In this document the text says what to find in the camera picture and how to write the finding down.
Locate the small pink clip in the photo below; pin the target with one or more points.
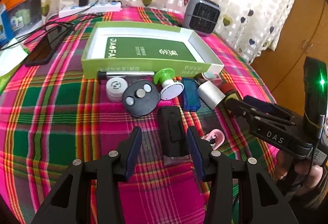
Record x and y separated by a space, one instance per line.
216 138

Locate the wooden cabinet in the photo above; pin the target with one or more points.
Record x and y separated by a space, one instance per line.
304 34

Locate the white blue power strip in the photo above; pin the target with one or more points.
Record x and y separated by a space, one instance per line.
90 9

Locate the grey mini fan heater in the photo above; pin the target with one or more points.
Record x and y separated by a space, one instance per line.
201 16

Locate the green tissue pack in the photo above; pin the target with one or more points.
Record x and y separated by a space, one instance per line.
11 58

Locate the blue usb stick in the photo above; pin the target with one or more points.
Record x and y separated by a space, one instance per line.
190 97

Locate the blue white carton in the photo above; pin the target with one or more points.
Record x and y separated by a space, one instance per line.
6 33

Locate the pink grey folding holder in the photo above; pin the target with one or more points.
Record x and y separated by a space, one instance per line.
212 77

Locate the brown bottle red cap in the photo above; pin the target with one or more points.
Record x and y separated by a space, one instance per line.
230 93

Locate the white round small jar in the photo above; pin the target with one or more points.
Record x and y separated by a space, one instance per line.
115 87

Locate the plaid pink green tablecloth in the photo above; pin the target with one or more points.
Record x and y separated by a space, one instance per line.
51 115

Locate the silver black lighter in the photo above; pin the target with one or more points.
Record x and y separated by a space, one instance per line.
104 75

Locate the person right hand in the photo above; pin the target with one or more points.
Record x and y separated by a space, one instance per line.
311 175

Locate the black rectangular stamp device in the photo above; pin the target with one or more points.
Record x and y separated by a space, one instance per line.
171 132

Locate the orange black storage box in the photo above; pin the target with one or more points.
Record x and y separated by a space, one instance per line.
24 15

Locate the green white cardboard box tray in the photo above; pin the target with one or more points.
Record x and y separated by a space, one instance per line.
136 47

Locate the black round three-button remote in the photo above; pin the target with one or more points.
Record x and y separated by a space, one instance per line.
140 98

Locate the white usb charger block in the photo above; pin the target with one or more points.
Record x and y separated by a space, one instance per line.
210 94

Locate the black smartphone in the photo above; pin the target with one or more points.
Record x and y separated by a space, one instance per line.
47 46

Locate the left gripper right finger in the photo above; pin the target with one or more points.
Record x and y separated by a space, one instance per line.
260 199

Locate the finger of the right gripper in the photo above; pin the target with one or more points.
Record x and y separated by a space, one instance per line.
269 111
238 108

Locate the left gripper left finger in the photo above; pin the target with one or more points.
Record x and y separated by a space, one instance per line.
69 201

